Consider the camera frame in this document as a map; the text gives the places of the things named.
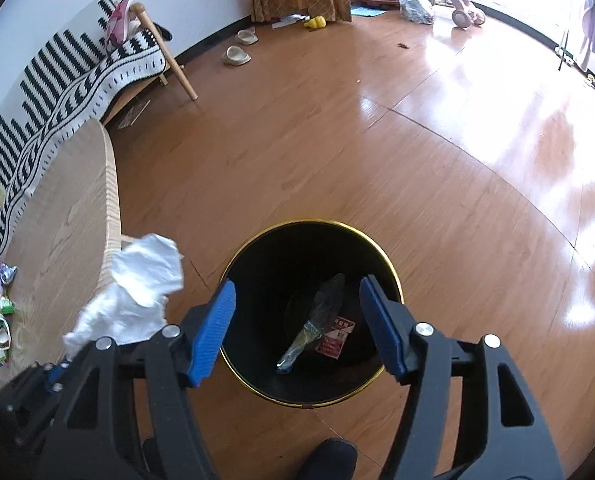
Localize wooden frame sofa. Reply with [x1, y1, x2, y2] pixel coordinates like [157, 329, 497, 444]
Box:
[98, 2, 198, 128]

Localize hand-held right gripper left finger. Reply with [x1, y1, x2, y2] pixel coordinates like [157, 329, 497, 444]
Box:
[40, 280, 237, 480]

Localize person's dark shoe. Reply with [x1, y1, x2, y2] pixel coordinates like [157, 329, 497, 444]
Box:
[295, 437, 358, 480]

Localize flat cardboard piece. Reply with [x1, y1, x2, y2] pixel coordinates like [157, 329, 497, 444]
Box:
[118, 100, 151, 128]

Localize wooden oval table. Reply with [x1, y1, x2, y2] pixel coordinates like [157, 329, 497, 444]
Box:
[0, 118, 123, 378]

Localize clear plastic bag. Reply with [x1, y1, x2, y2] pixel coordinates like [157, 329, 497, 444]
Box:
[399, 0, 435, 26]

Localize white tissue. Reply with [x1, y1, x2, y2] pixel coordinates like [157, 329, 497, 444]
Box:
[62, 232, 186, 356]

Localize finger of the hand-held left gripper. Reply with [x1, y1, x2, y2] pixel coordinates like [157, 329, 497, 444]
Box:
[25, 354, 81, 397]

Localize white paper sheet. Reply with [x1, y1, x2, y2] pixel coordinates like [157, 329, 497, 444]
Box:
[272, 14, 308, 30]

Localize black white striped sofa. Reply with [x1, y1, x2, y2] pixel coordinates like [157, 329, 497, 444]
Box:
[0, 0, 167, 258]

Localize black gold-rimmed trash bin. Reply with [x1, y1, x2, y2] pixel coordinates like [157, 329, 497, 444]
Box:
[218, 218, 405, 407]

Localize wrappers inside bin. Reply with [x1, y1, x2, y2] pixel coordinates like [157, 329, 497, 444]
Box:
[276, 274, 345, 374]

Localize red label wrapper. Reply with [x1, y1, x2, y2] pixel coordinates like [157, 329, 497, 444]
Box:
[315, 316, 354, 359]

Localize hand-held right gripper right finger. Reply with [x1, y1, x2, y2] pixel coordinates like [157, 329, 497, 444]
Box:
[359, 275, 565, 480]

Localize pink pillow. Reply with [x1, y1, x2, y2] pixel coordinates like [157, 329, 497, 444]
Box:
[105, 0, 143, 53]

